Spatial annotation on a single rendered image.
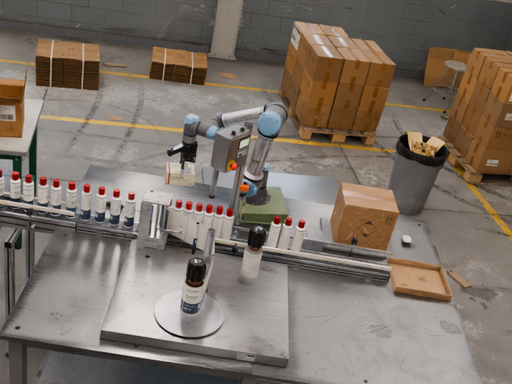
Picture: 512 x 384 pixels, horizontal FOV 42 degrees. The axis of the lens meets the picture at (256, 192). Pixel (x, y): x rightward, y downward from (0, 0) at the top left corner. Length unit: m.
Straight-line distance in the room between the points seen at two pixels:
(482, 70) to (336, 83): 1.45
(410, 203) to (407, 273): 2.27
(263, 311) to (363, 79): 4.06
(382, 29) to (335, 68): 2.59
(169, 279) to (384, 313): 1.07
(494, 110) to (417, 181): 1.31
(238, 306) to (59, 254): 0.92
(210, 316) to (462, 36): 7.21
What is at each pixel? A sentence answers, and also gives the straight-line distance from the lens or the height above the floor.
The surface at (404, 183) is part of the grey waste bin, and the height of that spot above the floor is 0.30.
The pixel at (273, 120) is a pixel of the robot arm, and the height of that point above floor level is 1.51.
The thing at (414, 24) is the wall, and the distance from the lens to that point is 9.24.
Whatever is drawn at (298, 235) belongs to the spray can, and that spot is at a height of 1.01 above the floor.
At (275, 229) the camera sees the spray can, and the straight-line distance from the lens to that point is 3.37.
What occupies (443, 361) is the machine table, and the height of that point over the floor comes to 0.83.
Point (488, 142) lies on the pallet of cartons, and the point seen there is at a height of 0.47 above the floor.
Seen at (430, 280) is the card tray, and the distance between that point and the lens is 3.71.
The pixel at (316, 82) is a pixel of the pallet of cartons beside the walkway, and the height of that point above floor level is 0.62.
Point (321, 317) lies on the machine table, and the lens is 3.21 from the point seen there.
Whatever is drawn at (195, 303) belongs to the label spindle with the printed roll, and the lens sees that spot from 2.89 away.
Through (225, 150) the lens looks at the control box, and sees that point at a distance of 3.19.
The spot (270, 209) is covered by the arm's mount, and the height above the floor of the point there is 0.91.
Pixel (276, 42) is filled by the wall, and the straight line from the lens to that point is 8.82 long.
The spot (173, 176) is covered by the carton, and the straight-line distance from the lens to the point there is 3.71.
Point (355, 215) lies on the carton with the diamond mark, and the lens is 3.60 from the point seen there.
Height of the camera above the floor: 2.85
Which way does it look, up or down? 30 degrees down
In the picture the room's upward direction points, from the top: 12 degrees clockwise
